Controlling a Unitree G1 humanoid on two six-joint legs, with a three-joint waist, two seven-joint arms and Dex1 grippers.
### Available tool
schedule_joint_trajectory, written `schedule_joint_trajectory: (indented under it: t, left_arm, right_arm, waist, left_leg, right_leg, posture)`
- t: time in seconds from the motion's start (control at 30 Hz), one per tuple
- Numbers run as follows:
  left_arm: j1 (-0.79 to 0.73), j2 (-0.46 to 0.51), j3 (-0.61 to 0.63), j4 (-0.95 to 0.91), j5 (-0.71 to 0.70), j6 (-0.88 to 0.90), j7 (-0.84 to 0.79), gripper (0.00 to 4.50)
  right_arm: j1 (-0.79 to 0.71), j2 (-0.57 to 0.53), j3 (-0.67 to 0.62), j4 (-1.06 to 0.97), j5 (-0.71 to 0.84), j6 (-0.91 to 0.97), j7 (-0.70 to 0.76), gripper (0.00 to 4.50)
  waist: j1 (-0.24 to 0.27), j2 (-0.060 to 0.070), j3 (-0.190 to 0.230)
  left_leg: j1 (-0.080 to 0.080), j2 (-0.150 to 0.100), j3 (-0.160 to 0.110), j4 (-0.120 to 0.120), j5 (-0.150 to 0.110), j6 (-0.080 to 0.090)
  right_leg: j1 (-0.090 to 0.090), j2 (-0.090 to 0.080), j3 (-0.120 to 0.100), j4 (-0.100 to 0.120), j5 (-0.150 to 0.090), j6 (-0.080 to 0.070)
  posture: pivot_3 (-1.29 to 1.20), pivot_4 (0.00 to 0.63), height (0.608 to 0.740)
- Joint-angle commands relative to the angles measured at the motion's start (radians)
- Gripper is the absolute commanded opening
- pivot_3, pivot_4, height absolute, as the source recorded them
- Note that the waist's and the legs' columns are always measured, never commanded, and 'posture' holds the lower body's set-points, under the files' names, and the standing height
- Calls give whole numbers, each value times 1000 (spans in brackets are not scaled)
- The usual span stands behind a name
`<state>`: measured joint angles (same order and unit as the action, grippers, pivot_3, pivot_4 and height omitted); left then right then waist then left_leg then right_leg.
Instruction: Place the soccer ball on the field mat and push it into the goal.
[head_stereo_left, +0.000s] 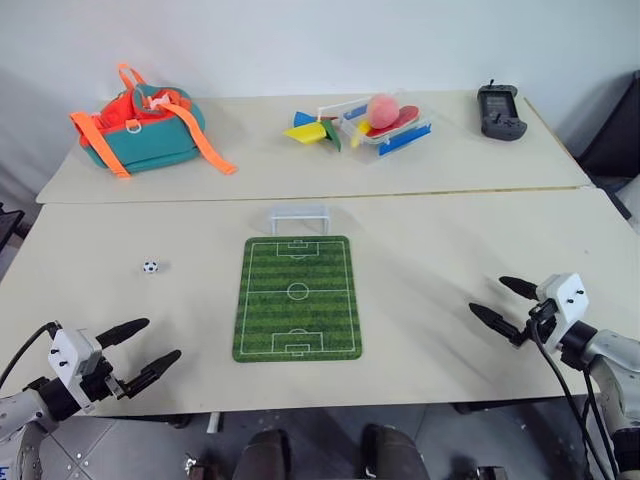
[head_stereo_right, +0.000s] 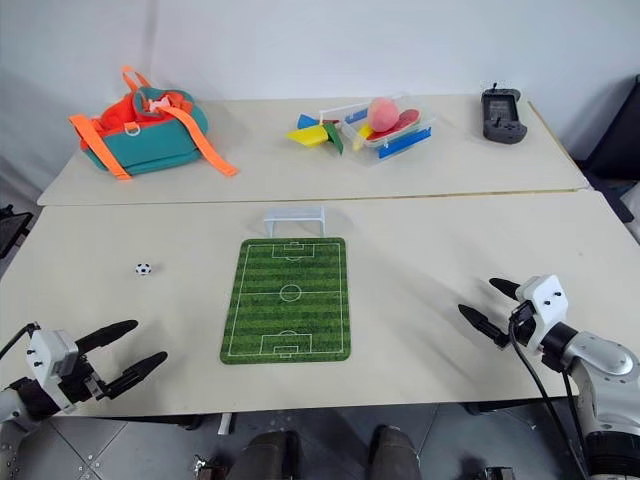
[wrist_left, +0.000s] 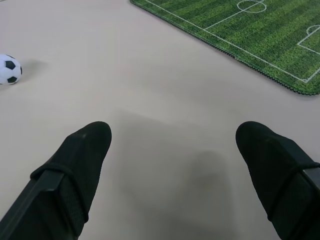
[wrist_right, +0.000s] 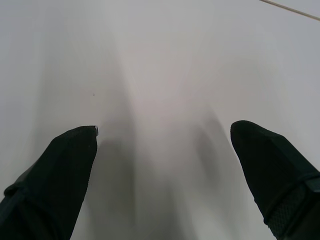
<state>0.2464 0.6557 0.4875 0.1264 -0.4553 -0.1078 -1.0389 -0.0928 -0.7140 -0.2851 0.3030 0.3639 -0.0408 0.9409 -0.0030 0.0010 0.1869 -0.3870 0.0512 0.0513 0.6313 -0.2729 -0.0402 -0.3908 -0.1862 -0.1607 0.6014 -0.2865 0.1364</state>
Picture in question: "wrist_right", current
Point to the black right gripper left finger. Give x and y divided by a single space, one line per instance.
57 180

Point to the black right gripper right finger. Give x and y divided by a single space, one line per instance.
270 170

